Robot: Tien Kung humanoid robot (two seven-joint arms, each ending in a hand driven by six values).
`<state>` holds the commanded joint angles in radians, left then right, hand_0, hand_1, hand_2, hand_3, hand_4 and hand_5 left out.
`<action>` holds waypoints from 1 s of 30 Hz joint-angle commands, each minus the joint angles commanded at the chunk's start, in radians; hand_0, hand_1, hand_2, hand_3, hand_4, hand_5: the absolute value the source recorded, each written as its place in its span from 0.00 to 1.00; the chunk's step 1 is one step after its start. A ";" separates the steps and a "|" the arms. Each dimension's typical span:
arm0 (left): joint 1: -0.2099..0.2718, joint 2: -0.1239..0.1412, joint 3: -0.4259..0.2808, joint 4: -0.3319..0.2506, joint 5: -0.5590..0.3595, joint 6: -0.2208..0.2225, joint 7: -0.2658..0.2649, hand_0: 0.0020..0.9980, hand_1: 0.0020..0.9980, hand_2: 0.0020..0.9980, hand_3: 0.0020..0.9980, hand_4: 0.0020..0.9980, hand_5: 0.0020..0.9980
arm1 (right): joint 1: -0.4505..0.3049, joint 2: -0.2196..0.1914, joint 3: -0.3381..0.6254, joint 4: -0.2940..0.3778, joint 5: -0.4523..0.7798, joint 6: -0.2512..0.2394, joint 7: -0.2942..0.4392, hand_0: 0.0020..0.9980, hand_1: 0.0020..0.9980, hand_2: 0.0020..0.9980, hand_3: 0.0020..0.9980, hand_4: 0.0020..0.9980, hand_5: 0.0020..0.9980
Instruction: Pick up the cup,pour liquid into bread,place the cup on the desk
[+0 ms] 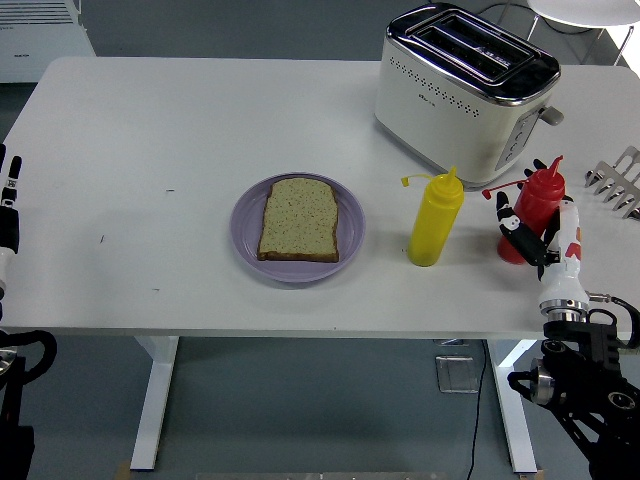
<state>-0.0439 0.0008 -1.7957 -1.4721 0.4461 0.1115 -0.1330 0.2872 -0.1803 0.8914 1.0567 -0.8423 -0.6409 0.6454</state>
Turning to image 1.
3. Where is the metal floor socket plate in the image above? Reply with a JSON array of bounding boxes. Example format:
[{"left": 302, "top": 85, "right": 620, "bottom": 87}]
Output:
[{"left": 434, "top": 354, "right": 480, "bottom": 395}]

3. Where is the red squeeze bottle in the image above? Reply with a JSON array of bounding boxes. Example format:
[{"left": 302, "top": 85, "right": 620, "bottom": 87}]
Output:
[{"left": 482, "top": 154, "right": 569, "bottom": 265}]

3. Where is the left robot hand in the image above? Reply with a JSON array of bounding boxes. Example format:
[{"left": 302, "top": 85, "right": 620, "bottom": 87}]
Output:
[{"left": 0, "top": 143, "right": 24, "bottom": 287}]

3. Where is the white slatted appliance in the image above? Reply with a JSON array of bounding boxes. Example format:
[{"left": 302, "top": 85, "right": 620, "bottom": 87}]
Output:
[{"left": 0, "top": 0, "right": 97, "bottom": 84}]

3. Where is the white chrome toaster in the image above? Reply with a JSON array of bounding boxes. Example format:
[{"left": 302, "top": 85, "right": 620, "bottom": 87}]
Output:
[{"left": 373, "top": 2, "right": 565, "bottom": 190}]

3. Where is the yellow squeeze bottle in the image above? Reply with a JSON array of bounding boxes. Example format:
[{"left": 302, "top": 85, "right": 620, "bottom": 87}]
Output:
[{"left": 399, "top": 165, "right": 465, "bottom": 268}]

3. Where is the purple plate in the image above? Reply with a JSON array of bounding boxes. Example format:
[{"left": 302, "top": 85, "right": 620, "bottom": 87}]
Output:
[{"left": 229, "top": 172, "right": 367, "bottom": 285}]

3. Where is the white round side table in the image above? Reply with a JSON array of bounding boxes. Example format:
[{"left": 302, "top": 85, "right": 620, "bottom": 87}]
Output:
[{"left": 524, "top": 0, "right": 640, "bottom": 67}]

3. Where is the white table leg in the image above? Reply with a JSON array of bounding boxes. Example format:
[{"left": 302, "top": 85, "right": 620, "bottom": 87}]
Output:
[
  {"left": 129, "top": 335, "right": 180, "bottom": 471},
  {"left": 487, "top": 339, "right": 539, "bottom": 475}
]

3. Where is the silver metal toast rack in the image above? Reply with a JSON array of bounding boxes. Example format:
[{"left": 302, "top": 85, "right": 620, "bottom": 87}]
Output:
[{"left": 583, "top": 145, "right": 640, "bottom": 221}]

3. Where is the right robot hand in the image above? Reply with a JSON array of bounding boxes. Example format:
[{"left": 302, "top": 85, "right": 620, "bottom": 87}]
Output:
[{"left": 494, "top": 158, "right": 590, "bottom": 305}]

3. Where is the thin black floor cable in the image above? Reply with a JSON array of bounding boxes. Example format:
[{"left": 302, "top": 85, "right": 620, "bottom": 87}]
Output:
[{"left": 467, "top": 340, "right": 489, "bottom": 480}]

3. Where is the speckled bread slice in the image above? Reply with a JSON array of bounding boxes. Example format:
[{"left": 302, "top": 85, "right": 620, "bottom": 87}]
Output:
[{"left": 256, "top": 177, "right": 341, "bottom": 263}]

